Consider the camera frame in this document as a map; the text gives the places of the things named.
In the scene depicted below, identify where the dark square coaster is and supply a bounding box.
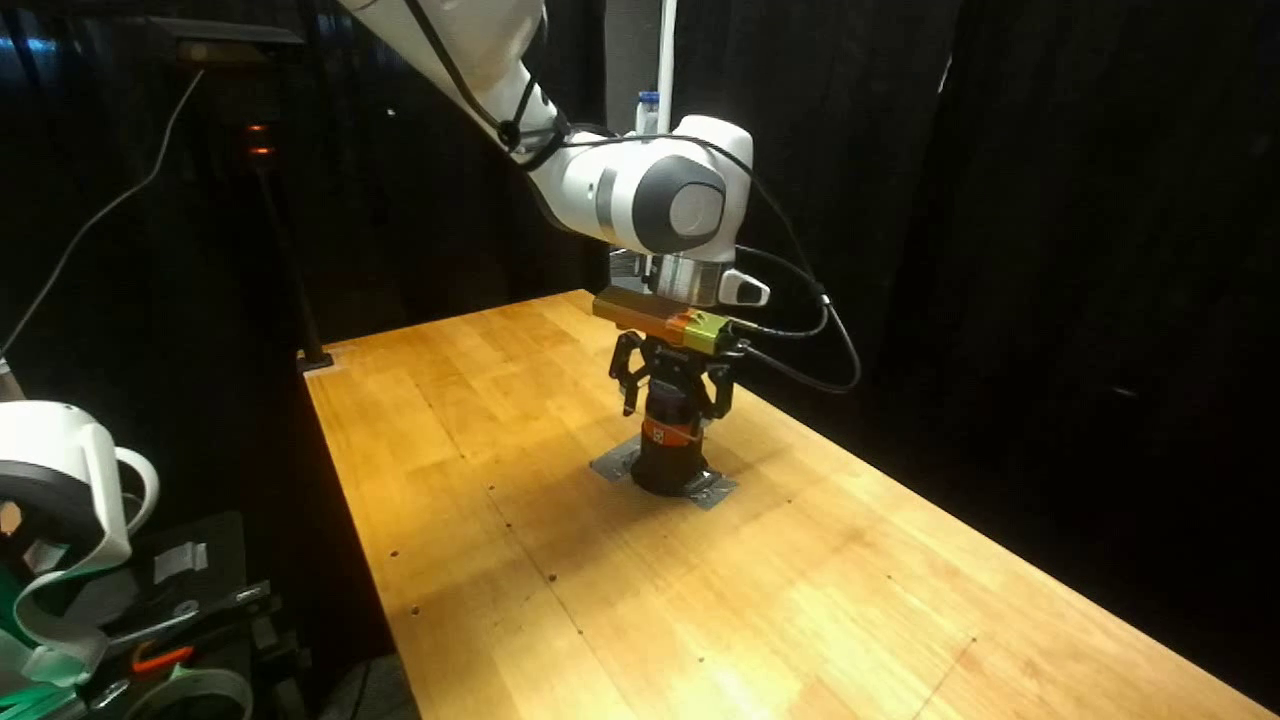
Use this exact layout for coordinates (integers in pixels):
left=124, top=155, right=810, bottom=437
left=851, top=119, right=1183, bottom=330
left=680, top=470, right=740, bottom=517

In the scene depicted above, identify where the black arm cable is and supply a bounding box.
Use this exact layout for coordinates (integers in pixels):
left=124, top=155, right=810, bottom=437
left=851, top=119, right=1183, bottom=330
left=397, top=0, right=868, bottom=401

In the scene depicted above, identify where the green and orange block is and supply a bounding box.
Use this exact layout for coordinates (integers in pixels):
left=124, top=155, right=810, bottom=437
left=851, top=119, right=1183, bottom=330
left=587, top=283, right=746, bottom=356

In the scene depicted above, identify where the pale green strap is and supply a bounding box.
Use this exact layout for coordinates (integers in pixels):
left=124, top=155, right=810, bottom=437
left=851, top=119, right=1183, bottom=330
left=0, top=537, right=137, bottom=720

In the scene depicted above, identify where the grey duct tape piece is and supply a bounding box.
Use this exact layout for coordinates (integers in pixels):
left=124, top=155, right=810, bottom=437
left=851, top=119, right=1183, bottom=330
left=587, top=440, right=648, bottom=490

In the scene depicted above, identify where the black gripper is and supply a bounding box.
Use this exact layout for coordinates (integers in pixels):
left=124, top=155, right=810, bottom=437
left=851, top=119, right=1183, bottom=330
left=603, top=331, right=740, bottom=424

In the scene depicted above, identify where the thin grey cable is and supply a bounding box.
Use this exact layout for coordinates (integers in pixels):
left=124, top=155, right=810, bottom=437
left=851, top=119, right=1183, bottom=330
left=0, top=63, right=214, bottom=356

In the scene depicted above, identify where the white device with handle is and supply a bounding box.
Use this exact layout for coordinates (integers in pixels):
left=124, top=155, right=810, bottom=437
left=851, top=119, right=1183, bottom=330
left=0, top=397, right=164, bottom=657

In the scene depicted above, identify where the black equipment bag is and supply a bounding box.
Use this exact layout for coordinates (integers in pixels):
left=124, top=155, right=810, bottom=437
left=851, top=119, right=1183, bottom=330
left=75, top=513, right=316, bottom=720

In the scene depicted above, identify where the orange handled tool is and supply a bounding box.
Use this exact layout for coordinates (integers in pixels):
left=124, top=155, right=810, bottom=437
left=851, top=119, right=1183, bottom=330
left=129, top=644, right=199, bottom=681

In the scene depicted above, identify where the white vertical pole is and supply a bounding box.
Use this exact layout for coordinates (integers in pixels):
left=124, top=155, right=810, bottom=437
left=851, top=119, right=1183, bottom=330
left=651, top=0, right=680, bottom=134

